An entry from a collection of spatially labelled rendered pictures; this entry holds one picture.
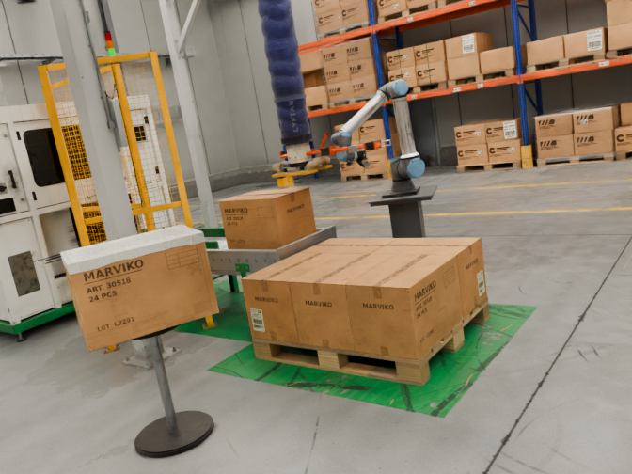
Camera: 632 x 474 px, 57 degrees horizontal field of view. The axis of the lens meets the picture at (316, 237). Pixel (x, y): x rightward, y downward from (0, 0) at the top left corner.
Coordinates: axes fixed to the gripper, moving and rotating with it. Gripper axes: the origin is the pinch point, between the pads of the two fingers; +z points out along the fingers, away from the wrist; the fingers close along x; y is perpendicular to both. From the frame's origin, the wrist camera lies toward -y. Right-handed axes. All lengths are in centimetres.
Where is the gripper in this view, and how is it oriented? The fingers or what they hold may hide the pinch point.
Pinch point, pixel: (366, 159)
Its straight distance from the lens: 455.2
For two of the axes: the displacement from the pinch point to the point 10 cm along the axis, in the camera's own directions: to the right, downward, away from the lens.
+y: 7.3, -3.2, -6.0
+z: 6.2, -0.4, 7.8
